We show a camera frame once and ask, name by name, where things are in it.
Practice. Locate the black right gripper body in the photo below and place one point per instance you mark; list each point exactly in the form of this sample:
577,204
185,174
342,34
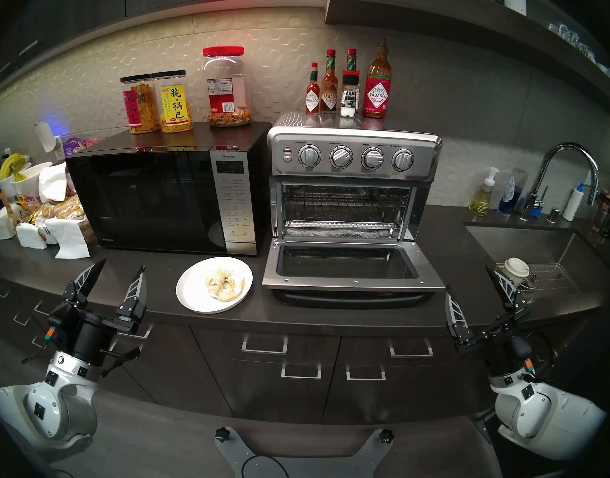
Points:
506,355

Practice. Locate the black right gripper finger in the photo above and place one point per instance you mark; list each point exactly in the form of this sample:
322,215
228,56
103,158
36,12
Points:
459,332
513,300

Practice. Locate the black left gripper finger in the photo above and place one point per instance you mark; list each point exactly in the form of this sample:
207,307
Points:
81,290
134,305

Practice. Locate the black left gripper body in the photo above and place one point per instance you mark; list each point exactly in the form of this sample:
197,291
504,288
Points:
88,337

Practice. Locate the pale bagel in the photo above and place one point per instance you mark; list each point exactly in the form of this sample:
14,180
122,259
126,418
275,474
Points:
235,289

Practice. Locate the glass toaster oven door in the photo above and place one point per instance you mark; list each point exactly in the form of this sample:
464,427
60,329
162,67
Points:
354,283

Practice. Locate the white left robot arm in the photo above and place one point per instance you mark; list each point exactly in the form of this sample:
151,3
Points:
36,412

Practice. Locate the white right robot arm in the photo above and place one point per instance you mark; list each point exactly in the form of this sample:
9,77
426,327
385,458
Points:
558,422

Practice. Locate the black microwave oven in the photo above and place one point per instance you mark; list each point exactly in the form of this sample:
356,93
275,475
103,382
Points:
150,203

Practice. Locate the foil lined oven tray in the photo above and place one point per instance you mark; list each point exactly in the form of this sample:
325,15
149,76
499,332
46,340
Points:
334,231

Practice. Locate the silver oven knob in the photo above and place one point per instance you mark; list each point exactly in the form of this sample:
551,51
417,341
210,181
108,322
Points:
403,160
310,156
373,158
341,157

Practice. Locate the stainless steel toaster oven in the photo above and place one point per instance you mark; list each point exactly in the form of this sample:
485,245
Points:
354,133

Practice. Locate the large white paper bag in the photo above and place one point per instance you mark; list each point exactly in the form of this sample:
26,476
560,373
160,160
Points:
73,240

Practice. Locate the stainless steel sink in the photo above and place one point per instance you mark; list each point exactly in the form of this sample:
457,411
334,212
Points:
524,243

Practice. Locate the round white plate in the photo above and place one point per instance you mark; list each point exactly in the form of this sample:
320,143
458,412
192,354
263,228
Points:
193,293

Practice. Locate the small white paper bag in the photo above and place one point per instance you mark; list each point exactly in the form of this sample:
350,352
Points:
31,235

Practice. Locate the clear bag of bread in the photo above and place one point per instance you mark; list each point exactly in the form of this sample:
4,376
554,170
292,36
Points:
68,208

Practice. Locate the small chrome sink button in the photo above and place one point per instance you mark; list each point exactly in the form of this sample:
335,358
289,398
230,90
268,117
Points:
554,214

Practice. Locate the yellow liquid soap dispenser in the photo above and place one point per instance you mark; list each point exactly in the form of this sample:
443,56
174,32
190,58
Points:
481,200

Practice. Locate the blue dish soap bottle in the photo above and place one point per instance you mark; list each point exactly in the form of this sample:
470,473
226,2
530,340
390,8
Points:
509,193

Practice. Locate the white bottle with blue cap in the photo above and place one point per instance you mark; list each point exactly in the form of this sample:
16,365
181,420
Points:
572,205

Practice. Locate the brown glass bottle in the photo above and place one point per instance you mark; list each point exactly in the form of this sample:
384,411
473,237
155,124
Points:
605,210

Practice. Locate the yellow banana bunch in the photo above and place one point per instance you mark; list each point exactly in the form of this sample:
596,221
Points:
11,164

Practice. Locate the purple snack bag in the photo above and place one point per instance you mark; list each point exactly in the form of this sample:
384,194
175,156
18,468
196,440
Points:
73,144

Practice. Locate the chrome gooseneck faucet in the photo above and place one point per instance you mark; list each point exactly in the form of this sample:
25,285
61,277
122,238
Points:
566,146

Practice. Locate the dark lower kitchen cabinet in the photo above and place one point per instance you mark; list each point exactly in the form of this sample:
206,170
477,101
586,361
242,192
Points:
285,402

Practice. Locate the red label snack jar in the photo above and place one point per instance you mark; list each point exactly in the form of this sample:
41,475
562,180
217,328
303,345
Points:
135,108

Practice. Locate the yellow label snack jar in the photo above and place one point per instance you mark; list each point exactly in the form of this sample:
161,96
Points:
174,103

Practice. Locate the large red lid jar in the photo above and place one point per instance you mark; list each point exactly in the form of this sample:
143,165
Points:
225,98

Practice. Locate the large Tabasco sauce bottle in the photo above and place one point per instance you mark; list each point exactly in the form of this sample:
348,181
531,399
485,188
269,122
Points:
377,98

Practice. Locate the black cap salt grinder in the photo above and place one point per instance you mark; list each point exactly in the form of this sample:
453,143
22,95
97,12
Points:
349,96

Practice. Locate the medium orange Tabasco bottle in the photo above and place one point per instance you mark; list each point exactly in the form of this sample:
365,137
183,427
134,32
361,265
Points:
329,98

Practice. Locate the small red Tabasco bottle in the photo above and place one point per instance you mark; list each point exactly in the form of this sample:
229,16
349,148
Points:
313,101

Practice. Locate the green label Tabasco bottle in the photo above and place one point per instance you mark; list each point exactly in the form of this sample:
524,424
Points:
351,61

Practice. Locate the black base plate knob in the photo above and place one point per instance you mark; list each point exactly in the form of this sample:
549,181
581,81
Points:
222,433
386,435

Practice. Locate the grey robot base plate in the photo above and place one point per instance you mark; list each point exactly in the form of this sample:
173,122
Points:
235,457

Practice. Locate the dark wall shelf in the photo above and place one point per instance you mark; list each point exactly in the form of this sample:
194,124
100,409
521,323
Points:
459,21

